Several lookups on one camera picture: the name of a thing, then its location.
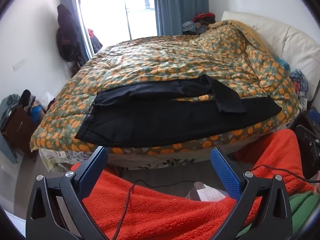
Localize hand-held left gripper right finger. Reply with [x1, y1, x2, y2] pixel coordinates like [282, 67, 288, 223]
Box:
[210, 147, 293, 240]

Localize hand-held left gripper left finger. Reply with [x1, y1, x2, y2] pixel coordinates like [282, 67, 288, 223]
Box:
[25, 145, 109, 240]

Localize black pants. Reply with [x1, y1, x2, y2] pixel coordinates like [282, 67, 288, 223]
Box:
[75, 74, 282, 148]

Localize white leaf print bedsheet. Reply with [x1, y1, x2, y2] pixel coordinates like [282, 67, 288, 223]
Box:
[39, 146, 240, 173]

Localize grey white checked cloth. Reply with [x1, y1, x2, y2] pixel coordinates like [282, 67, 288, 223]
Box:
[186, 182, 227, 202]

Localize colourful patterned cloth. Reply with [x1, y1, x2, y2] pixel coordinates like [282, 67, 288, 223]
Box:
[290, 69, 308, 98]

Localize green fleece garment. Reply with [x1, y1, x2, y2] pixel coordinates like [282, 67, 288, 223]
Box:
[236, 191, 320, 240]

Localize blue bag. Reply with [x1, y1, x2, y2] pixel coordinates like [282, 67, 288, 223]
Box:
[31, 105, 43, 125]

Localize brown wooden cabinet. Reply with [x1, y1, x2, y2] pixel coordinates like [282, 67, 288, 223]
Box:
[1, 105, 38, 155]

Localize grey teal cloth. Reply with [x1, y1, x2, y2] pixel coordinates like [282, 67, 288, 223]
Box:
[0, 94, 20, 164]

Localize cream padded headboard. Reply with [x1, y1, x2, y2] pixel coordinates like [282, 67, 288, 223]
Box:
[221, 10, 320, 100]

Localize green orange floral comforter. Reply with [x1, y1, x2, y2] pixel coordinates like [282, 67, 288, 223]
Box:
[30, 20, 300, 155]

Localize dark jacket with red lining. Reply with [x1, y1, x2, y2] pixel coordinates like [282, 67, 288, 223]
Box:
[87, 28, 103, 54]

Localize pile of mixed clothes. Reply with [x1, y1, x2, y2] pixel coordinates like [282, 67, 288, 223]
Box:
[182, 12, 216, 35]

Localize glass sliding door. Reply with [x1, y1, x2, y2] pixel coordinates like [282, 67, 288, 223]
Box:
[75, 0, 158, 55]

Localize blue curtain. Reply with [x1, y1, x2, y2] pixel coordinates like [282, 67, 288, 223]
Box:
[59, 0, 88, 63]
[152, 0, 209, 37]

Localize black cable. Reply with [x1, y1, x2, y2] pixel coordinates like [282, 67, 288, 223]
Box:
[249, 164, 319, 183]
[114, 179, 198, 240]

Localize dark coats hanging on wall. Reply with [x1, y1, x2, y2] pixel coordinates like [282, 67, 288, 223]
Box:
[56, 4, 87, 77]

